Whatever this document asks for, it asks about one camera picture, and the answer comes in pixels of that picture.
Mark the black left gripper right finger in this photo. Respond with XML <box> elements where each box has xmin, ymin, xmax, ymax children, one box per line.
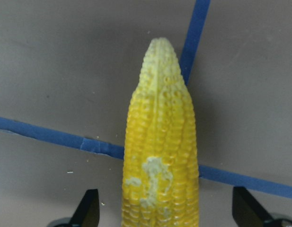
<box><xmin>232</xmin><ymin>186</ymin><xmax>274</xmax><ymax>227</ymax></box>

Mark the yellow toy corn cob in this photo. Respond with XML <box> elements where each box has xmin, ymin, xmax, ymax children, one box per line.
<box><xmin>121</xmin><ymin>37</ymin><xmax>199</xmax><ymax>227</ymax></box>

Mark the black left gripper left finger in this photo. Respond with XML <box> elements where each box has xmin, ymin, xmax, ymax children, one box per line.
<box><xmin>69</xmin><ymin>189</ymin><xmax>100</xmax><ymax>227</ymax></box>

